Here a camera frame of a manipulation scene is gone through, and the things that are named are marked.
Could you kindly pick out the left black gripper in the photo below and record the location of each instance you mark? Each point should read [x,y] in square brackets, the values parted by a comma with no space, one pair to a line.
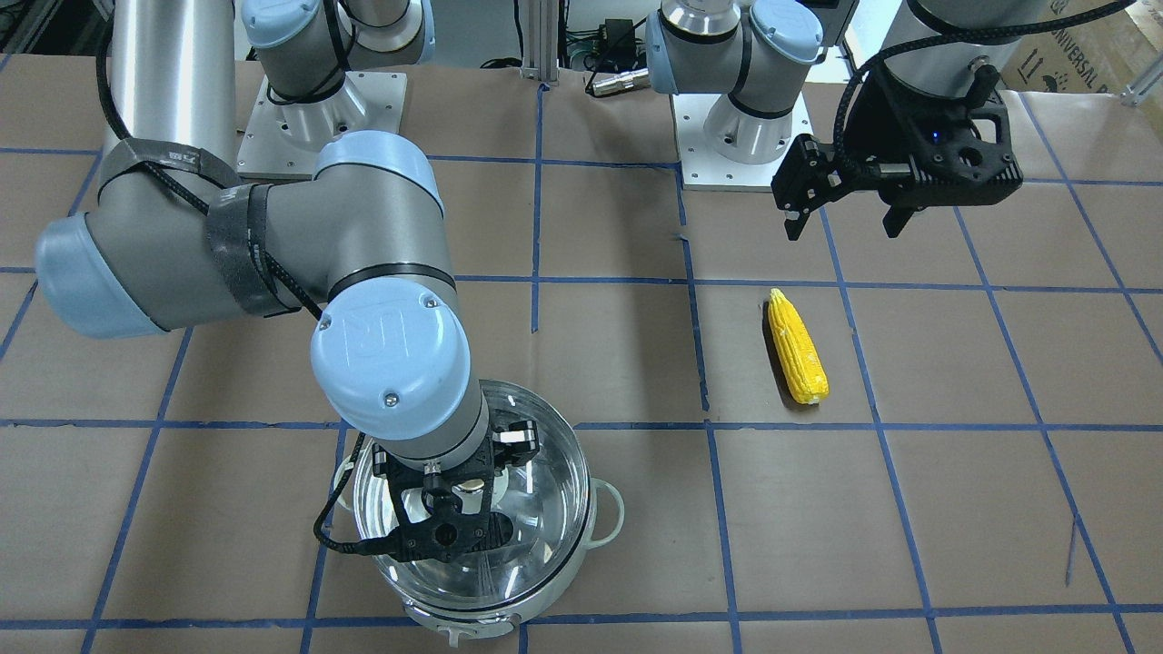
[879,124]

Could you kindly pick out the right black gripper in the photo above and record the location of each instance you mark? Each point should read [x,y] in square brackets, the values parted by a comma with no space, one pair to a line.
[520,439]

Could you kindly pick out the glass pot lid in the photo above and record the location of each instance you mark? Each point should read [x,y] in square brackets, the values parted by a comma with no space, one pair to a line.
[506,402]

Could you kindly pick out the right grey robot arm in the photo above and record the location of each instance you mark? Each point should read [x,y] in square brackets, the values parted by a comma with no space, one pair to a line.
[179,239]

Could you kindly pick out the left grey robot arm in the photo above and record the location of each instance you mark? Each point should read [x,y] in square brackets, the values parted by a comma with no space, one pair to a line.
[759,53]

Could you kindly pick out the yellow corn cob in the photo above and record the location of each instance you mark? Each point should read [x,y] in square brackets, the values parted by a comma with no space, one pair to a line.
[799,359]

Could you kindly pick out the cardboard box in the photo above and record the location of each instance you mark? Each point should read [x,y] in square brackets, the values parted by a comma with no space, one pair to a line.
[1101,57]

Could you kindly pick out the black power adapter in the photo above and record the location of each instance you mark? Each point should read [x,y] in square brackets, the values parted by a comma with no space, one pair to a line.
[617,36]

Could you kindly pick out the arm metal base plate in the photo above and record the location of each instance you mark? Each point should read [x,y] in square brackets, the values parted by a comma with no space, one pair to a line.
[723,149]
[281,143]

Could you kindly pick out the silver cable connector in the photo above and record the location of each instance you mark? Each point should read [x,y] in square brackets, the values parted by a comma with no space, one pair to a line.
[623,82]

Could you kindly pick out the aluminium frame post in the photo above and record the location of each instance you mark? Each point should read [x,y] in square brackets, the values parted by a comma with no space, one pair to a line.
[540,23]

